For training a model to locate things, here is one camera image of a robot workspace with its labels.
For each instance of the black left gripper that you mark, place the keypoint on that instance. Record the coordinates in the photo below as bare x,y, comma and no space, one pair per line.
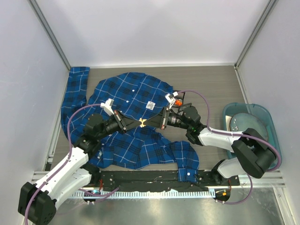
124,123

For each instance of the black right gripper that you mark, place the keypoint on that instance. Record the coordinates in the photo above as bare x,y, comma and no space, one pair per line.
159,120

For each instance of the silver blue leaf brooch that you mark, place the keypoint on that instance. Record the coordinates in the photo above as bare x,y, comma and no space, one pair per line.
142,121

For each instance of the orange leaf brooch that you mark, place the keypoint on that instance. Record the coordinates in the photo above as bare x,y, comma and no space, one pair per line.
178,102

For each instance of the blue plaid shirt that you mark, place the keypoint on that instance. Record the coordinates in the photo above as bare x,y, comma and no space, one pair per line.
136,95

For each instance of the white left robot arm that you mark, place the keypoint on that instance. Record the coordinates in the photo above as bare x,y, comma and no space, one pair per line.
40,201

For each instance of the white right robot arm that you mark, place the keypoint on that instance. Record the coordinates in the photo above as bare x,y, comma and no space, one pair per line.
254,156

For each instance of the teal plastic bin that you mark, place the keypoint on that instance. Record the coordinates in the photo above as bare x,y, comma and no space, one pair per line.
261,113

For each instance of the round blue plate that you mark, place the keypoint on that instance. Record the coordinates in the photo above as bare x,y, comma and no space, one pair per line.
242,121

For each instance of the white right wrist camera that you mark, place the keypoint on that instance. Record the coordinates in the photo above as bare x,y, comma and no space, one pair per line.
171,99

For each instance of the small black tilted frame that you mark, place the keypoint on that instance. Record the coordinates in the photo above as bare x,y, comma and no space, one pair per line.
184,106

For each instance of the black square frame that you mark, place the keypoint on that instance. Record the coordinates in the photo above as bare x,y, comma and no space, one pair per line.
180,97

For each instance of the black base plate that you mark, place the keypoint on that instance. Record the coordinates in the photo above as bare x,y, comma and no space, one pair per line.
156,181

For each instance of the white slotted cable duct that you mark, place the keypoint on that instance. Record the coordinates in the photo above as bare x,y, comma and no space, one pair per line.
163,195

